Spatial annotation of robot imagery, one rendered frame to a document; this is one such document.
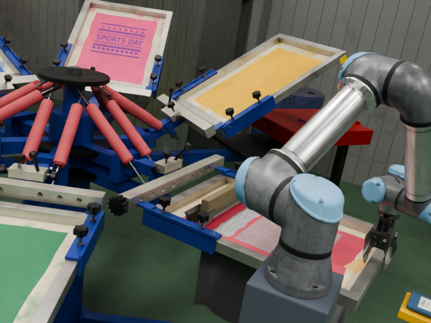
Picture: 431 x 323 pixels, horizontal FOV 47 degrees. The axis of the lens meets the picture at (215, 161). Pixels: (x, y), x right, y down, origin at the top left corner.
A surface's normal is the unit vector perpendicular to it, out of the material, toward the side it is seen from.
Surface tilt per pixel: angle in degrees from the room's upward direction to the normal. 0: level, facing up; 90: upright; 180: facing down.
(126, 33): 32
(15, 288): 0
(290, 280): 72
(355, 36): 90
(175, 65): 90
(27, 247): 0
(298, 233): 90
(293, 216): 90
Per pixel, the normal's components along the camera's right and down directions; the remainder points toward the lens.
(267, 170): -0.28, -0.67
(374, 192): -0.75, 0.11
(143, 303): 0.15, -0.93
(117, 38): 0.12, -0.61
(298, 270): -0.20, 0.00
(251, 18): -0.42, 0.25
